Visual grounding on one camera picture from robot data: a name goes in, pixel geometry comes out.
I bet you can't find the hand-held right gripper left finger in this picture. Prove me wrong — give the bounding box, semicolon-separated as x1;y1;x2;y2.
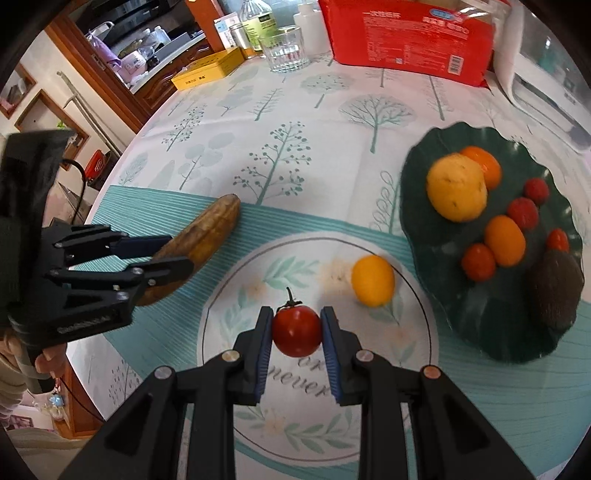
58;305;274;480

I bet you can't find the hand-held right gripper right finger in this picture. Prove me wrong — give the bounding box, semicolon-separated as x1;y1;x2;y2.
320;305;539;480

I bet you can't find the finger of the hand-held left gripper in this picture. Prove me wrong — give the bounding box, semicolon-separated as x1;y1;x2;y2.
45;256;195;302
52;224;175;267

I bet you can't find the red tomato with stem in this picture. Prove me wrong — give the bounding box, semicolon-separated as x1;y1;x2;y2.
271;287;322;357

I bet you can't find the brown spotted banana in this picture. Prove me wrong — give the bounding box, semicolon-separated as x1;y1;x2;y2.
134;194;242;306

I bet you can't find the dark green scalloped plate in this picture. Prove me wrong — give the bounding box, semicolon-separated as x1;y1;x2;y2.
399;121;585;363

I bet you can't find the orange kumquat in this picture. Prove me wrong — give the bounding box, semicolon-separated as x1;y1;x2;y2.
484;215;527;267

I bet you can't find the red lychee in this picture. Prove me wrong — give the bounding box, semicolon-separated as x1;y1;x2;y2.
507;198;540;230
523;178;550;205

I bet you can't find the deep orange tangerine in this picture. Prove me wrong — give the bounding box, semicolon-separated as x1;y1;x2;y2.
460;146;502;191

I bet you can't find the small red cherry tomato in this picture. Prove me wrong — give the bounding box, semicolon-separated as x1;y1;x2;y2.
546;228;570;253

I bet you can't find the person's left forearm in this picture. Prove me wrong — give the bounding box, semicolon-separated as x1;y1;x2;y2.
0;355;35;432

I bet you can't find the person's left hand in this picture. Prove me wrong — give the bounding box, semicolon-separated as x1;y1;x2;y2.
34;344;68;378

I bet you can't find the teal striped placemat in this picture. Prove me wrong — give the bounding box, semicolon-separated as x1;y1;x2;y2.
69;185;591;480

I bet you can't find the red container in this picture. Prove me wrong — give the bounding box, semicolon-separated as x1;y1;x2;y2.
85;148;112;181

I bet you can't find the yellow-orange kumquat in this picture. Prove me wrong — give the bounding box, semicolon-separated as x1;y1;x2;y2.
351;255;396;308

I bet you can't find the round white printed placemat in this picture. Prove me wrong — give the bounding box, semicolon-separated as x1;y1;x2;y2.
197;231;439;464

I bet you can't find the grey metal rod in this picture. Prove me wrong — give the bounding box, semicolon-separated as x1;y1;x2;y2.
58;71;123;155

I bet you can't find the wooden cabinet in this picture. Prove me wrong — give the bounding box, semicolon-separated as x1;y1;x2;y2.
46;0;218;132

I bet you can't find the yellow flat box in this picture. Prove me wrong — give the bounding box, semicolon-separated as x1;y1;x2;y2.
171;46;245;92

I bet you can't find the tree print tablecloth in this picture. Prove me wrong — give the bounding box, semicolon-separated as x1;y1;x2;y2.
65;51;591;480

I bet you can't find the yellow round fruit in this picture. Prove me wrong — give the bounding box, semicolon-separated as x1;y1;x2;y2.
426;154;489;222

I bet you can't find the black kitchen appliance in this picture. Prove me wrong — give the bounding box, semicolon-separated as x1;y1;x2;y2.
69;0;185;34

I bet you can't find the silver tin can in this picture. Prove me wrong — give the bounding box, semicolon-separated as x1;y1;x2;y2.
229;24;252;60

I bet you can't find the white and blue carton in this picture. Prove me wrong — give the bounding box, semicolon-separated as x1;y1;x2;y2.
213;13;243;49

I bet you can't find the dark avocado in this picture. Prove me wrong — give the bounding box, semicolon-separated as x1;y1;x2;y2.
527;249;583;332

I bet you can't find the clear drinking glass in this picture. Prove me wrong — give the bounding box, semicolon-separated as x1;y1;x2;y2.
259;26;311;73

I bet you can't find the green label bottle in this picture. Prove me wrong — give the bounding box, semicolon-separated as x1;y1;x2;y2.
240;0;278;58

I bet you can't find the white plastic bottle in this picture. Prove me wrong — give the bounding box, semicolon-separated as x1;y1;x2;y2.
293;0;331;55

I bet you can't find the red cardboard box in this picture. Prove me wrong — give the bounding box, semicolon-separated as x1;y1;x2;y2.
318;0;496;87

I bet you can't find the white countertop cabinet appliance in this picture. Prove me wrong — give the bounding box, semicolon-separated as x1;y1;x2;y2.
492;0;591;153

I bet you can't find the black cable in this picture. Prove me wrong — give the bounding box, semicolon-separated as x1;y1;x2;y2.
61;158;89;222

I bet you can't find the wall niche shelf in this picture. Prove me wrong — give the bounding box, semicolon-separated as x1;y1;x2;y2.
0;62;90;158

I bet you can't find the blue keychain charm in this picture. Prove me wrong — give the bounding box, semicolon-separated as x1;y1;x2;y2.
46;390;65;421

